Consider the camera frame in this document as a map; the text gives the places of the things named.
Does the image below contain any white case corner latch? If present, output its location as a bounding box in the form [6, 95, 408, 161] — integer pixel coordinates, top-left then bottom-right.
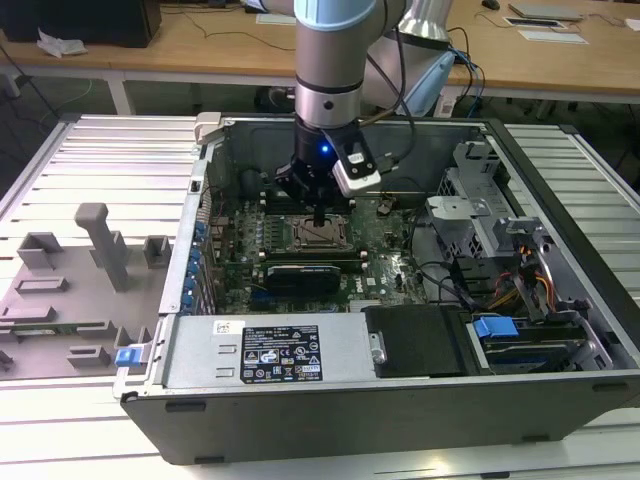
[193, 111, 224, 147]

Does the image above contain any orange wire bundle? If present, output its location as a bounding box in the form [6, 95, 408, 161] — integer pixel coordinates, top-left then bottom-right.
[492, 243, 557, 314]

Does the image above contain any crumpled white paper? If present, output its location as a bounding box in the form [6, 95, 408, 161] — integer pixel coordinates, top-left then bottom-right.
[36, 26, 89, 58]

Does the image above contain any black disk bay cover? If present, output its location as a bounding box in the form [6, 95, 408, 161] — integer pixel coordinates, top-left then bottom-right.
[360, 304, 484, 379]

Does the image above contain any pale blue teach pendant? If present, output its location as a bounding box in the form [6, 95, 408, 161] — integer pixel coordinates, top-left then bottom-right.
[403, 49, 459, 117]

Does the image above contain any flat grey device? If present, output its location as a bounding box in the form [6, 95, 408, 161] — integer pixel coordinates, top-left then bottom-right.
[508, 1, 585, 23]

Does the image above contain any hard disk in bay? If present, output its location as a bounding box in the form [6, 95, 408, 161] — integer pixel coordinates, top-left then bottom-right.
[481, 328, 587, 375]

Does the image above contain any wooden desk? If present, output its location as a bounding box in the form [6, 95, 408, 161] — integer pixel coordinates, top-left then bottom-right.
[0, 0, 640, 117]

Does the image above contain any blue expansion slot clip row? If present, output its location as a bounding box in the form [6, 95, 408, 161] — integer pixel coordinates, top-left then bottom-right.
[180, 218, 209, 312]

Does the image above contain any black RAM slot row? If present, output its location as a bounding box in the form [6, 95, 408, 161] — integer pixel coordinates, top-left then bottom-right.
[263, 192, 356, 214]
[264, 248, 359, 267]

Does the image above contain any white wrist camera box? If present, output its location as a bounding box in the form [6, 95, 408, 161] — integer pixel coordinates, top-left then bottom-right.
[321, 128, 383, 198]

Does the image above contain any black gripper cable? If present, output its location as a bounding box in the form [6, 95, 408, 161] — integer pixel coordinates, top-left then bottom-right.
[363, 0, 417, 174]

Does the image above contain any grey power supply unit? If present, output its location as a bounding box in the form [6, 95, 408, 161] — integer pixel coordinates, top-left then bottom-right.
[163, 313, 375, 390]

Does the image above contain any blue cable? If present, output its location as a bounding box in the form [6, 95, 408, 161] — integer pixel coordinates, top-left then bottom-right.
[452, 47, 487, 117]

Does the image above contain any grey parts rack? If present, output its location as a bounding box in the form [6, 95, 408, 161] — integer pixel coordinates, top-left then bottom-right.
[0, 201, 174, 382]

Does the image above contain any silver square CPU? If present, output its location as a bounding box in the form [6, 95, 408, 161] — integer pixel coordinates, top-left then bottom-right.
[304, 224, 335, 245]

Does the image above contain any black graphics card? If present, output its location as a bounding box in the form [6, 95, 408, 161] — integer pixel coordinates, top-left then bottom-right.
[263, 263, 343, 302]

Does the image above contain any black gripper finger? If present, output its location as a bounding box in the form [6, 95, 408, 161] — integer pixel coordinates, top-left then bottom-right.
[273, 158, 322, 228]
[320, 188, 342, 228]

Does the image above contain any green RAM stick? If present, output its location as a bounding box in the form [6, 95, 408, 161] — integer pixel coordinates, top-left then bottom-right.
[9, 324, 81, 338]

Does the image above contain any CPU socket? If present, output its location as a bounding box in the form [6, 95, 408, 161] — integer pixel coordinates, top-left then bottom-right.
[288, 214, 350, 253]

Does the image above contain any metal socket cover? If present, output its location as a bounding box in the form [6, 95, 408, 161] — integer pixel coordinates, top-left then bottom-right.
[291, 215, 348, 252]

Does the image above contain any black rounded plastic part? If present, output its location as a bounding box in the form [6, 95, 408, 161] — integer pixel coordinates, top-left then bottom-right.
[239, 168, 267, 202]

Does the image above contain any green motherboard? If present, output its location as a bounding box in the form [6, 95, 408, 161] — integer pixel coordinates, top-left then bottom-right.
[207, 195, 432, 316]

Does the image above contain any silver metal drive cage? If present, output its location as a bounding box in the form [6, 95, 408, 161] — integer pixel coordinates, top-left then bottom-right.
[424, 139, 507, 262]

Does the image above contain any blue case latch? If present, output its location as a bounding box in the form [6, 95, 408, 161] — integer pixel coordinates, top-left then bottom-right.
[114, 344, 152, 370]

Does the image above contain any black open PC case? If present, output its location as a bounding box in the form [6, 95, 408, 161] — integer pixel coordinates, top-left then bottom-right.
[113, 115, 640, 466]

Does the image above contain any blue disk carrier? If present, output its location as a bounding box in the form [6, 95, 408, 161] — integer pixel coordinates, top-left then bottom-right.
[471, 315, 519, 342]

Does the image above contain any black box on desk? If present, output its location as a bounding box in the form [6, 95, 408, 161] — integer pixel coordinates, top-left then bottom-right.
[0, 0, 163, 49]

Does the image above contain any black internal cable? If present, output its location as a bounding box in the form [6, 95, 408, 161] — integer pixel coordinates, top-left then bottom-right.
[413, 258, 477, 312]

